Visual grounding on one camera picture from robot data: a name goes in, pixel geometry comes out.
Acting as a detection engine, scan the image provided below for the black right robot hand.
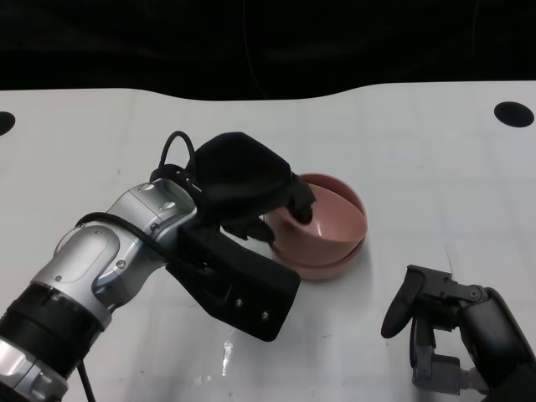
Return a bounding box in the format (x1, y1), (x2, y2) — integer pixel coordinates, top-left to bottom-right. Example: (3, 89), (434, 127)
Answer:
(379, 263), (536, 397)

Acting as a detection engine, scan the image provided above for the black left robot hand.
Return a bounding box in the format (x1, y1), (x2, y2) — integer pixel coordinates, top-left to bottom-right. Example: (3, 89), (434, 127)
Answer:
(189, 131), (318, 242)

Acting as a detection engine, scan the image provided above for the pink bowl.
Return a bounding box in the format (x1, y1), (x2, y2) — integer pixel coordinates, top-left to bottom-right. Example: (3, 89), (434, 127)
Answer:
(267, 172), (369, 252)
(279, 250), (362, 282)
(271, 234), (368, 269)

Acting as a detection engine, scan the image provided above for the black backdrop cloth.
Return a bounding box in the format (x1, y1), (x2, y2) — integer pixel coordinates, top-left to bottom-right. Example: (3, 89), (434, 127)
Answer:
(0, 0), (536, 104)

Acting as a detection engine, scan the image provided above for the black round table grommet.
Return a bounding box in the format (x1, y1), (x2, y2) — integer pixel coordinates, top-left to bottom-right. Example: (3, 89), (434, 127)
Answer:
(492, 100), (535, 129)
(0, 111), (17, 137)

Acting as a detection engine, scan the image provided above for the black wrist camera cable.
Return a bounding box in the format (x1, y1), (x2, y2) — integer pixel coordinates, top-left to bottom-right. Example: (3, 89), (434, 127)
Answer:
(75, 130), (197, 402)

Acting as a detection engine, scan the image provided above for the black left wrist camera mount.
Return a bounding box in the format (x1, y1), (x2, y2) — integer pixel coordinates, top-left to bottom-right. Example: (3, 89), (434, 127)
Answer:
(165, 225), (302, 343)

